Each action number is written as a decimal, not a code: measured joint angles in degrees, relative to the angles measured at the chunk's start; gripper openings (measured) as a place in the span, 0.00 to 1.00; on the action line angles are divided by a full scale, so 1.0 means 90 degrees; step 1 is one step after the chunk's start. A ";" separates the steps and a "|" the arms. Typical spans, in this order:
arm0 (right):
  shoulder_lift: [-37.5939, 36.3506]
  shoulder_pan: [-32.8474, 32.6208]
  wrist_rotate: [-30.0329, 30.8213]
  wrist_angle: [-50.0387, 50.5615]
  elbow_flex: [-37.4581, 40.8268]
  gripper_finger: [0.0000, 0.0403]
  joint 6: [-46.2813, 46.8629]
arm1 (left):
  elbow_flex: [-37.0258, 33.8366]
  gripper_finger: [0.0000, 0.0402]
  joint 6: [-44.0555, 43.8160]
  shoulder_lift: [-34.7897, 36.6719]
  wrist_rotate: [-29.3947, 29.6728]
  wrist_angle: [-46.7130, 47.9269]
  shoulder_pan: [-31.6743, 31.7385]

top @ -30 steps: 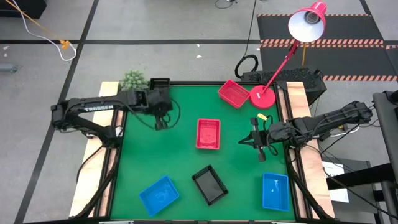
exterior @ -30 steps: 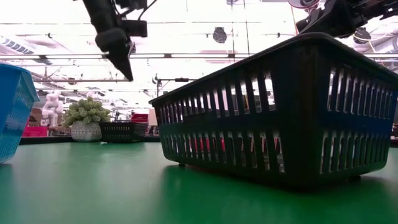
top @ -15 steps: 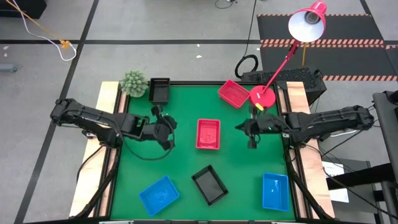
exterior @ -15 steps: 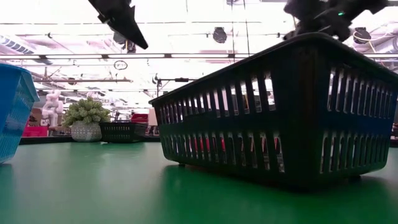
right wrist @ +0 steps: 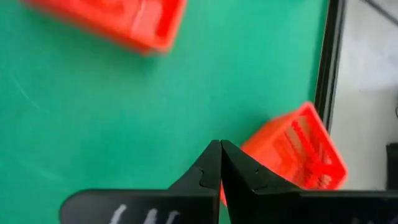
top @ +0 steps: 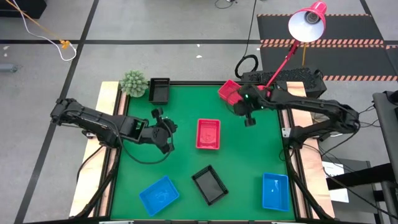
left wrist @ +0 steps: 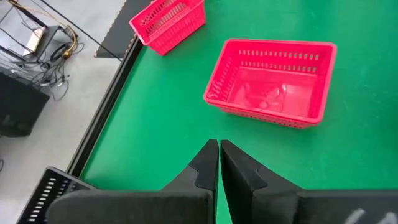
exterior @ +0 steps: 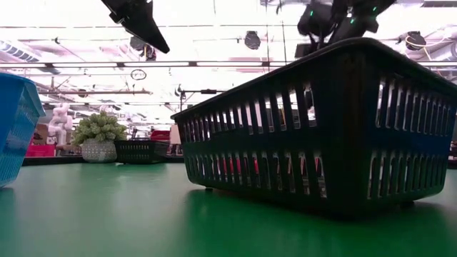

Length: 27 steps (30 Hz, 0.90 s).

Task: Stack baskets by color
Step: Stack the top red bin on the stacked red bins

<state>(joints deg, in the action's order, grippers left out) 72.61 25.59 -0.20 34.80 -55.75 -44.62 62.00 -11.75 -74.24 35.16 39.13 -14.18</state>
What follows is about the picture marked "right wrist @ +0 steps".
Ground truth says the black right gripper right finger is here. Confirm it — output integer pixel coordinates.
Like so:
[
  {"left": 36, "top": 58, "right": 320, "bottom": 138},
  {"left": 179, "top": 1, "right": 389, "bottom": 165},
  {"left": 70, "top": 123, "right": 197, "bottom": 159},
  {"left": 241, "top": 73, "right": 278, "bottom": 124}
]
[{"left": 221, "top": 139, "right": 398, "bottom": 224}]

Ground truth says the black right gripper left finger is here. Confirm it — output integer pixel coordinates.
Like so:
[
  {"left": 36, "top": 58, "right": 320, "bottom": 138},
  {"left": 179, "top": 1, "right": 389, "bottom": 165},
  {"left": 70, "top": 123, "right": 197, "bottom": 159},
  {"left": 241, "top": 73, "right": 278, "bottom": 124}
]
[{"left": 59, "top": 139, "right": 223, "bottom": 224}]

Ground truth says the red plastic mesh basket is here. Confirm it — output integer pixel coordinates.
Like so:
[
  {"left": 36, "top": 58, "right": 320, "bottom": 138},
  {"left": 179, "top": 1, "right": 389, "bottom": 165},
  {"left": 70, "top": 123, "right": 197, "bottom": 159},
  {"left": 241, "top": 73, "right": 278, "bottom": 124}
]
[
  {"left": 220, "top": 101, "right": 348, "bottom": 207},
  {"left": 20, "top": 0, "right": 187, "bottom": 56}
]

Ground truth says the green table mat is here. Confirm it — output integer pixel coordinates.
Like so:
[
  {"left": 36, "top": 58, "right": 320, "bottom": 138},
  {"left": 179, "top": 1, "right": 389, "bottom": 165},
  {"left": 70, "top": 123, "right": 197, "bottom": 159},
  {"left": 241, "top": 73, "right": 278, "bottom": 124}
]
[{"left": 0, "top": 0, "right": 330, "bottom": 224}]

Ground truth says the black perforated computer case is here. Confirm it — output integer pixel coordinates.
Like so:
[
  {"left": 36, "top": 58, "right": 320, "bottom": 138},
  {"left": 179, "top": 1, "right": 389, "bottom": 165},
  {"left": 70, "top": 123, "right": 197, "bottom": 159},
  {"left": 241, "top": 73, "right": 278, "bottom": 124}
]
[{"left": 385, "top": 142, "right": 398, "bottom": 190}]

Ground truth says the black aluminium table frame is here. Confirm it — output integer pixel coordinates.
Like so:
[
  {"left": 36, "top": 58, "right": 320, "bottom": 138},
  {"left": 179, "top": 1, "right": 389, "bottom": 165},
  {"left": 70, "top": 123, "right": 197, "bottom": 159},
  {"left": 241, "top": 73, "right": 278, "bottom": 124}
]
[{"left": 313, "top": 0, "right": 348, "bottom": 133}]

